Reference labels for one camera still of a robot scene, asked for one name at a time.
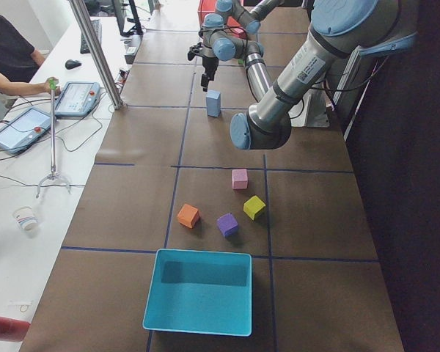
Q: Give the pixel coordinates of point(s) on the person in black shirt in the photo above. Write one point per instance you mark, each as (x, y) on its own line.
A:
(19, 62)

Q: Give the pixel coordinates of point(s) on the black computer mouse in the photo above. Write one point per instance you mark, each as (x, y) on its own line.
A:
(72, 64)

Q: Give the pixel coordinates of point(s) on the light pink block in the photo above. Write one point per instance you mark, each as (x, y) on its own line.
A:
(240, 179)

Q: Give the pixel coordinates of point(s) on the teach pendant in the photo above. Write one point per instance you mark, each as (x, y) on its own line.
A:
(77, 99)
(24, 130)

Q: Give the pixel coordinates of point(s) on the left side purple block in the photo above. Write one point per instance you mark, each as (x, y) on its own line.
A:
(227, 224)

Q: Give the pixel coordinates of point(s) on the teal plastic bin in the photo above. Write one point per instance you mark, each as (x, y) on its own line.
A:
(200, 292)

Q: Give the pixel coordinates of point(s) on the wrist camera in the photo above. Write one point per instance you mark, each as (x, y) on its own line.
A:
(195, 50)

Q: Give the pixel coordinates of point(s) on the pink plastic bin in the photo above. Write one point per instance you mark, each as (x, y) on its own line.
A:
(206, 7)

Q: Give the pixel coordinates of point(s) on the far teach pendant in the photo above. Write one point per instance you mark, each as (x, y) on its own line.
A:
(77, 99)

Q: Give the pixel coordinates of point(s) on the near teach pendant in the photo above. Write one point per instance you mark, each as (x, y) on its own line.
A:
(24, 130)

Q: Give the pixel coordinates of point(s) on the white pedestal base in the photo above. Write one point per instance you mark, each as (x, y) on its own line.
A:
(310, 112)

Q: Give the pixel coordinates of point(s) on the reach grabber tool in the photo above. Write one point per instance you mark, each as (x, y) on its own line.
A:
(54, 175)

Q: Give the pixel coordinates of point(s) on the aluminium frame post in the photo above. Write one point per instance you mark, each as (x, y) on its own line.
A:
(83, 20)

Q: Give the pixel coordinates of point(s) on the paper cup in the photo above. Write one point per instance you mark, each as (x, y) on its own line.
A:
(25, 218)

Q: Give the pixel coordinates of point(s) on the yellow block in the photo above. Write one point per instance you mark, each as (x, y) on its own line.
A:
(254, 207)

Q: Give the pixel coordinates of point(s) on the blue block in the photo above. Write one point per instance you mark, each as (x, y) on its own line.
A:
(213, 98)
(213, 110)

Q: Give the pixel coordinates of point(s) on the left side orange block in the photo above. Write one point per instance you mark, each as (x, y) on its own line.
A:
(188, 215)

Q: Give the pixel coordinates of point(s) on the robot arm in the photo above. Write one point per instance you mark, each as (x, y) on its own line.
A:
(249, 20)
(336, 29)

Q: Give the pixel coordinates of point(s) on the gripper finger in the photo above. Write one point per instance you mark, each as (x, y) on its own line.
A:
(205, 79)

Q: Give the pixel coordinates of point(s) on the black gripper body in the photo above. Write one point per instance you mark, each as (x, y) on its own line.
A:
(208, 64)

